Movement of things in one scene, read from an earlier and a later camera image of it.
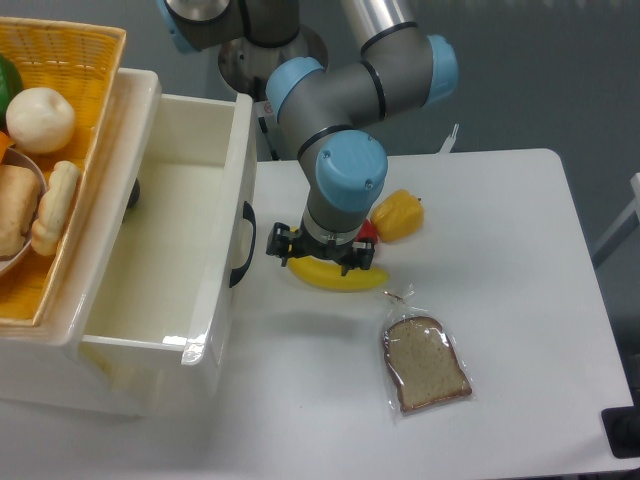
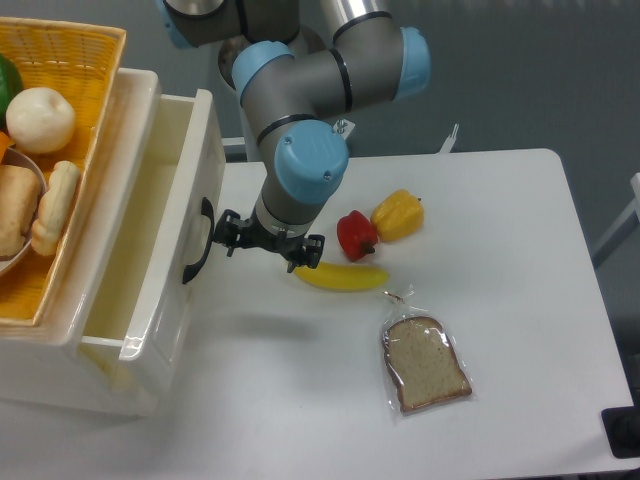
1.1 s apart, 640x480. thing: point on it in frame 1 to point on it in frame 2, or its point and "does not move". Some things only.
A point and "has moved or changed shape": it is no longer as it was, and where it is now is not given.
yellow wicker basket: x=80 y=61 does not move
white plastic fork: x=450 y=141 does not move
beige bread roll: x=56 y=209 does not move
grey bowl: x=26 y=159 does not move
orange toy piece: x=5 y=143 does not move
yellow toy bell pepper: x=399 y=217 does not move
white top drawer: x=179 y=267 has moved or changed shape
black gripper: x=307 y=245 to x=230 y=230
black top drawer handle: x=248 y=213 to x=208 y=211
